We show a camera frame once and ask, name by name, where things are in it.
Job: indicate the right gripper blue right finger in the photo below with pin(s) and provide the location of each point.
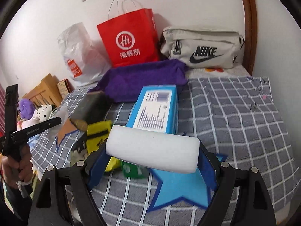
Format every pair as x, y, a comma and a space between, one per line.
208, 165

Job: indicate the person's left hand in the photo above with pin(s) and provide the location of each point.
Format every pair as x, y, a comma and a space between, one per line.
14, 171

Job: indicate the white Miniso plastic bag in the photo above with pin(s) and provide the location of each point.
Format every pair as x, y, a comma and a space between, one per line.
83, 61

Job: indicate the brown felt star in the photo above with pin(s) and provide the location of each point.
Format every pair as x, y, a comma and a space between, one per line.
67, 128

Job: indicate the blue tissue pack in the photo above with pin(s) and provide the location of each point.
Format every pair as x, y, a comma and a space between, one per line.
156, 109

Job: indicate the dark green tea tin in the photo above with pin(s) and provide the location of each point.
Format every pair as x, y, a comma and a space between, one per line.
91, 109

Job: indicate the red paper shopping bag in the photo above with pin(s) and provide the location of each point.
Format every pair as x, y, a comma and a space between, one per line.
130, 38

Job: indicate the grey checked bed sheet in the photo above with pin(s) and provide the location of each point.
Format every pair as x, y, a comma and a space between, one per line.
233, 116

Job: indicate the white spotted plush toy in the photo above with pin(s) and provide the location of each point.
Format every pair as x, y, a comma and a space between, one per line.
42, 113

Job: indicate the green toothpaste box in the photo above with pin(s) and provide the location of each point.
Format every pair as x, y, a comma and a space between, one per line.
133, 171

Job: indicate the brown wooden door frame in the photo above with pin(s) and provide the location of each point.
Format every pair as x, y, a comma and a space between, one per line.
251, 34

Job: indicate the wooden headboard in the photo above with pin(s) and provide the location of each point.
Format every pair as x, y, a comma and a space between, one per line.
45, 93

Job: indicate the purple plush toy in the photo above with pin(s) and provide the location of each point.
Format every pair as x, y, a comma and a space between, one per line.
27, 108

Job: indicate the beige Nike waist bag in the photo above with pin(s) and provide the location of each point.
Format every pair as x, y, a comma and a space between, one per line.
202, 48

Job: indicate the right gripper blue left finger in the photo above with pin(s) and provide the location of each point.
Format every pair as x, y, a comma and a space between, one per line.
97, 162

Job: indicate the small patterned brown box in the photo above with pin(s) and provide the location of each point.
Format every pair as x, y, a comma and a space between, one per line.
64, 88

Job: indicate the yellow adidas pouch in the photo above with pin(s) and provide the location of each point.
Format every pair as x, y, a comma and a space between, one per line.
97, 133

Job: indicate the blue felt star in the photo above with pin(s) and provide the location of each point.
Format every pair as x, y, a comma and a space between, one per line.
176, 187

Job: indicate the purple fabric storage tray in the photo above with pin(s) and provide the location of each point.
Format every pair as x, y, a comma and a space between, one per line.
124, 84

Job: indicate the white foam sponge block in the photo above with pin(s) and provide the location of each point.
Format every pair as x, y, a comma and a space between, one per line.
168, 152

